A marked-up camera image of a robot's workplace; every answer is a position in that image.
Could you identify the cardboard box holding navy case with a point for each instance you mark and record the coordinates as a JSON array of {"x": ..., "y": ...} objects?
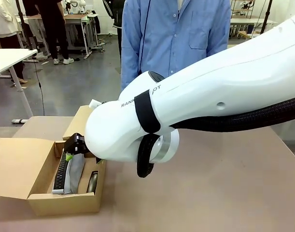
[{"x": 74, "y": 123}]

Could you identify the white table with metal leg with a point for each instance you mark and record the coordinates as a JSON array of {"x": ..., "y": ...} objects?
[{"x": 9, "y": 59}]

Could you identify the person in blue shirt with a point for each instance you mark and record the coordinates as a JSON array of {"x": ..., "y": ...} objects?
[{"x": 176, "y": 36}]

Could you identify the black stapler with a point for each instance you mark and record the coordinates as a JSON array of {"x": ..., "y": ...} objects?
[{"x": 92, "y": 182}]

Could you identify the person in black clothes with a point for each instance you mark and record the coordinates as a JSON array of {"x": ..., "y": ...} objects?
[{"x": 50, "y": 26}]

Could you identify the person in white coat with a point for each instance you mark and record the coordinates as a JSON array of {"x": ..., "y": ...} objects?
[{"x": 4, "y": 26}]

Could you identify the grey CAMPUS pencil case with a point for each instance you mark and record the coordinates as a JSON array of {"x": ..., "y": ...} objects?
[{"x": 74, "y": 174}]

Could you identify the large open cardboard box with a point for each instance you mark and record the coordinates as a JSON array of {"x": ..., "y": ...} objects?
[{"x": 21, "y": 166}]

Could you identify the person in striped black jacket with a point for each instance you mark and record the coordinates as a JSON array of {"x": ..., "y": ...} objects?
[{"x": 114, "y": 24}]

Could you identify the black light stand pole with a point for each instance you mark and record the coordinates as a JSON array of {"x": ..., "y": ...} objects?
[{"x": 265, "y": 17}]

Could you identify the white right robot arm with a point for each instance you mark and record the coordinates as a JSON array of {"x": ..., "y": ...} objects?
[{"x": 210, "y": 84}]

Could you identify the wooden top background desk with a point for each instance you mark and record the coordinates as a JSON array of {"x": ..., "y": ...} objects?
[{"x": 77, "y": 21}]

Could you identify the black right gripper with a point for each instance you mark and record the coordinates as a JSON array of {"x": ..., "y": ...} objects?
[{"x": 76, "y": 145}]

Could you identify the black tripod pole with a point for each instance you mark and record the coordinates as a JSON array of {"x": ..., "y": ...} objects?
[{"x": 23, "y": 26}]

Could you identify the long white background desk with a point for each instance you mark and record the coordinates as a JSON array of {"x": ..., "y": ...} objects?
[{"x": 248, "y": 22}]

